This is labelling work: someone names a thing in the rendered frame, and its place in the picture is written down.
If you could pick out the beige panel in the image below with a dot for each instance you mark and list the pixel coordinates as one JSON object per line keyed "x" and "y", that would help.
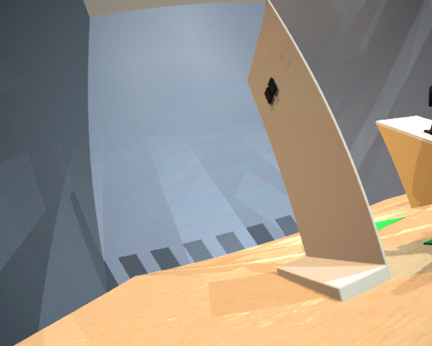
{"x": 344, "y": 254}

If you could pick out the flat green square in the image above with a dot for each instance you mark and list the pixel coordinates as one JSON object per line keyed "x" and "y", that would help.
{"x": 384, "y": 223}

